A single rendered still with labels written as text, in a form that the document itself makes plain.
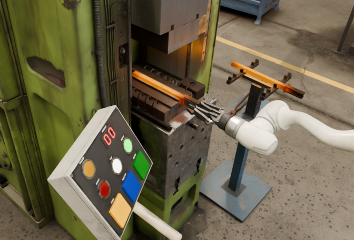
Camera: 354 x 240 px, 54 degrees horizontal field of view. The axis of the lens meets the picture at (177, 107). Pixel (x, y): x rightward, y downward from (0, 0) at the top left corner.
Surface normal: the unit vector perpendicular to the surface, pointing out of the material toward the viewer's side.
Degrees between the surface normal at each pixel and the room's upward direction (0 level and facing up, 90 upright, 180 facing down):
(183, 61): 90
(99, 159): 60
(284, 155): 0
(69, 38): 89
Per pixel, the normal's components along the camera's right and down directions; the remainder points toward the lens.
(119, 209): 0.87, -0.23
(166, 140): -0.62, 0.44
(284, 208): 0.06, -0.80
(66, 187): -0.24, 0.57
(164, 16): 0.78, 0.41
